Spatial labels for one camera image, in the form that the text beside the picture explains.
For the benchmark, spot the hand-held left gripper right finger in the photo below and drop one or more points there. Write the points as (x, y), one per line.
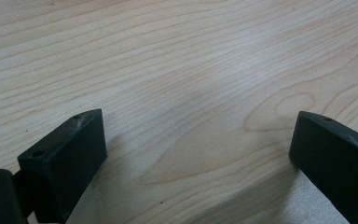
(335, 158)

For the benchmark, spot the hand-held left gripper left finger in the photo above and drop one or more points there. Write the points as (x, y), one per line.
(65, 161)

